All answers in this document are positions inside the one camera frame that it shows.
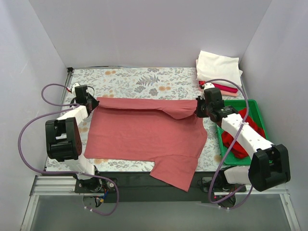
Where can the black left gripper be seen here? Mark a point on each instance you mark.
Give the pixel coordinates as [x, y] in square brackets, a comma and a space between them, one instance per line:
[92, 104]

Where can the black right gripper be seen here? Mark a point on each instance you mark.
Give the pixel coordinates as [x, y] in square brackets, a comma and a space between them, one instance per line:
[200, 110]

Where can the dusty pink t shirt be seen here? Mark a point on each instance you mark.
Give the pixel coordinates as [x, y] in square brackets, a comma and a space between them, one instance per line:
[166, 132]

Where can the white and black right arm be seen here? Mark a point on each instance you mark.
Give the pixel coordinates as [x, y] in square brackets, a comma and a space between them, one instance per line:
[269, 162]

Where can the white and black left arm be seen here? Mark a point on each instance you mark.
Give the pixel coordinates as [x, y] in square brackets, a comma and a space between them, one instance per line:
[63, 140]

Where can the folded light pink t shirt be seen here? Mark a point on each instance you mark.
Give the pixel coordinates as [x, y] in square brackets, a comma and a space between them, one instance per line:
[226, 93]

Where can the folded magenta t shirt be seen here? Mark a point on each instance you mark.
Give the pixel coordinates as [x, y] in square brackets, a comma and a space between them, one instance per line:
[221, 87]

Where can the folded white t shirt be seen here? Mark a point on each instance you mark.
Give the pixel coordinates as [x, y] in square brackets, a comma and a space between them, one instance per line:
[212, 66]

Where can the crumpled red t shirt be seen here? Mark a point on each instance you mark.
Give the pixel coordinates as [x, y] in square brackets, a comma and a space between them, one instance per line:
[242, 133]

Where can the green plastic tray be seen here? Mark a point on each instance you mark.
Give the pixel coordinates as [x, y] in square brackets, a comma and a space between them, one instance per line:
[249, 111]

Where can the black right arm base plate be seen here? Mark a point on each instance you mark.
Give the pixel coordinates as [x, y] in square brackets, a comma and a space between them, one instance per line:
[218, 186]

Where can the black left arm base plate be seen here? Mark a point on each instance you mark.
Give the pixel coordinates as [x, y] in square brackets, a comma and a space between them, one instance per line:
[95, 185]

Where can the aluminium frame rail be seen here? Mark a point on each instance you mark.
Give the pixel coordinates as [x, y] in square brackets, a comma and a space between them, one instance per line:
[145, 204]

